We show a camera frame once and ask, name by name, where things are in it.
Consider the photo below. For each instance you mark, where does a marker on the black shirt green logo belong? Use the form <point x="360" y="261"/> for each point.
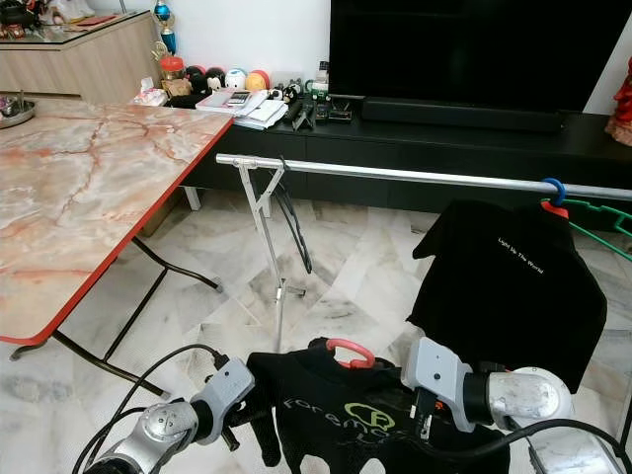
<point x="316" y="415"/>

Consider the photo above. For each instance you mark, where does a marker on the red plastic hanger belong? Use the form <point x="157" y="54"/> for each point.
<point x="351" y="343"/>
<point x="556" y="210"/>

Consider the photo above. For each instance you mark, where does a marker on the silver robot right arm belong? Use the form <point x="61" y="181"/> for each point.
<point x="523" y="395"/>

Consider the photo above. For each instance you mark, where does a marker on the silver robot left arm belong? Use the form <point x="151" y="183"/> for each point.
<point x="158" y="427"/>

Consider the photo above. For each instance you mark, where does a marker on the thin black hanger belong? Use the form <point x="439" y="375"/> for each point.
<point x="302" y="239"/>

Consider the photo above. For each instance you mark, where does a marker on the blue plastic hanger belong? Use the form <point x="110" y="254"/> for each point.
<point x="553" y="181"/>

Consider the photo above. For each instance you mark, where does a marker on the green plastic hanger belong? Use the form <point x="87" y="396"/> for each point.
<point x="602" y="209"/>

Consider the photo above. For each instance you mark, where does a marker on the black shirt white lettering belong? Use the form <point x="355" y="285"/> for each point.
<point x="504" y="296"/>

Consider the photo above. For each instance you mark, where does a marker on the silver metal clothes rack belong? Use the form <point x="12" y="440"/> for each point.
<point x="405" y="176"/>

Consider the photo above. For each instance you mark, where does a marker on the black television console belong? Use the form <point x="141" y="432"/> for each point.
<point x="434" y="148"/>

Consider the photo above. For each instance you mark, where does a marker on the marble pattern folding table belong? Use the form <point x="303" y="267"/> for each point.
<point x="89" y="197"/>

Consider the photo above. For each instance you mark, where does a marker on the black soundbar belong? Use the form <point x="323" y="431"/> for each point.
<point x="454" y="114"/>

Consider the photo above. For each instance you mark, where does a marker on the white paper stack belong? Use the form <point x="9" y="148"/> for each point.
<point x="257" y="114"/>

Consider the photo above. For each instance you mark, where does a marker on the black remote control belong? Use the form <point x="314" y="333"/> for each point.
<point x="304" y="117"/>

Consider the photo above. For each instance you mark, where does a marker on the small black device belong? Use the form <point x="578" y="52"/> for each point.
<point x="340" y="111"/>

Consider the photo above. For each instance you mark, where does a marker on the pink booklet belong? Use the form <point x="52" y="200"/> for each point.
<point x="210" y="101"/>

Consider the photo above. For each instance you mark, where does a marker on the grey calculator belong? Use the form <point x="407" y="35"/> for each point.
<point x="239" y="99"/>

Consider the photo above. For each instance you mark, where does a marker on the small panda figure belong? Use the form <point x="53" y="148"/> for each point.
<point x="286" y="93"/>

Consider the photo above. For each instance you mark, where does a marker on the round metal tray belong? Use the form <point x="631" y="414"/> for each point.
<point x="15" y="117"/>

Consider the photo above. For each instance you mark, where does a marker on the pink tissue pack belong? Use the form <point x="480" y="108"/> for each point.
<point x="153" y="96"/>

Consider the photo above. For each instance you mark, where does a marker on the orange round toy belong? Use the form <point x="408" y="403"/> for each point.
<point x="259" y="81"/>

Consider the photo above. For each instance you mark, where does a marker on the white round toy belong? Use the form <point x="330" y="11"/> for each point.
<point x="235" y="79"/>

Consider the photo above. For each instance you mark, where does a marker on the black round toy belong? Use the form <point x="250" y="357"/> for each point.
<point x="215" y="77"/>
<point x="196" y="75"/>

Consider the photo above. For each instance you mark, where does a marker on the clear plastic bottle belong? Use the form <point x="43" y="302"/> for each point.
<point x="321" y="79"/>

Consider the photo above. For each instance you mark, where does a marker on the red lidded jar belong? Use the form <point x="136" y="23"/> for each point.
<point x="173" y="71"/>

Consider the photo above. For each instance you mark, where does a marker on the black flat television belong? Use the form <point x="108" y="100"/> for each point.
<point x="464" y="49"/>

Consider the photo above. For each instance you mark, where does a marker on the light wooden sideboard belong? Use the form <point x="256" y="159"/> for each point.
<point x="79" y="64"/>

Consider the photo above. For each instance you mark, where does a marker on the gold blue trophy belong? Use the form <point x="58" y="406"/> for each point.
<point x="164" y="15"/>

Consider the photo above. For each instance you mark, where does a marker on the red mat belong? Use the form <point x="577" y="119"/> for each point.
<point x="99" y="19"/>

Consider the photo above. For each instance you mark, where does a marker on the black teapot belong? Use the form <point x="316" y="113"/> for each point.
<point x="20" y="12"/>

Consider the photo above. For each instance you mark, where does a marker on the white figurine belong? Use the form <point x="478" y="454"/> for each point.
<point x="71" y="8"/>

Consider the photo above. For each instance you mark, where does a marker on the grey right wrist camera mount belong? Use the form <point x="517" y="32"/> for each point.
<point x="436" y="375"/>

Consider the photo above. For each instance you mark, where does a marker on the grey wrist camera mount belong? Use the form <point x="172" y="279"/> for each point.
<point x="436" y="375"/>
<point x="222" y="390"/>

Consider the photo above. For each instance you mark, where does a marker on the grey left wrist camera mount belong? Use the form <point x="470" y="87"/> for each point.
<point x="222" y="390"/>

